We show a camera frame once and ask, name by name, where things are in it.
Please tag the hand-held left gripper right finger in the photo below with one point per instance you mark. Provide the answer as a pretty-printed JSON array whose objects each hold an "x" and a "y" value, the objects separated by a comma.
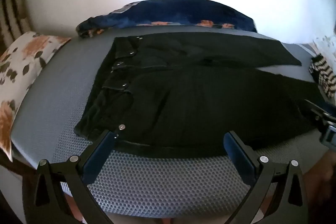
[{"x": 239, "y": 155}]

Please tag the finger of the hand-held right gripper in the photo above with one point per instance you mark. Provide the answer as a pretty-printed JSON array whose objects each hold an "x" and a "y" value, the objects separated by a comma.
[
  {"x": 330, "y": 136},
  {"x": 316, "y": 108}
]

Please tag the grey mesh mattress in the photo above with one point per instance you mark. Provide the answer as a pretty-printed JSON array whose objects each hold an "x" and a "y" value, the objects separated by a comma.
[{"x": 157, "y": 187}]

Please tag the black white striped cloth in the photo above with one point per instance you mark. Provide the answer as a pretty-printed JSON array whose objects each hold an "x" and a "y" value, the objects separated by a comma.
[{"x": 324, "y": 71}]

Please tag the black pants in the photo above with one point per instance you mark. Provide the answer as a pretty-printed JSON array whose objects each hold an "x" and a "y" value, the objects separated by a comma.
[{"x": 199, "y": 98}]

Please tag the dark blue floral blanket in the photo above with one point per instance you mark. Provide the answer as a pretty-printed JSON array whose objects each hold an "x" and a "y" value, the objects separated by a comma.
[{"x": 173, "y": 11}]

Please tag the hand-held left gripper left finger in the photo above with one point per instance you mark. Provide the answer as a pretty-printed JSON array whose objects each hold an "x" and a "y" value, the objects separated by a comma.
[{"x": 99, "y": 154}]

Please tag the slatted bed frame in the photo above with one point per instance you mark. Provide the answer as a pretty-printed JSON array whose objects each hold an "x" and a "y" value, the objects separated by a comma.
[{"x": 10, "y": 8}]

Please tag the white speckled pillow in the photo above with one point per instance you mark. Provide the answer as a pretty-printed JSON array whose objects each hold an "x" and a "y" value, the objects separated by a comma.
[{"x": 325, "y": 44}]

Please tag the white orange floral pillow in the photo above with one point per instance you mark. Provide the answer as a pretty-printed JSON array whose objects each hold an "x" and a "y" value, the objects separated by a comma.
[{"x": 23, "y": 61}]

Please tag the person's right forearm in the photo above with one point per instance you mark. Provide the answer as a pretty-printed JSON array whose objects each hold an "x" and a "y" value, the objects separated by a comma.
[{"x": 323, "y": 174}]

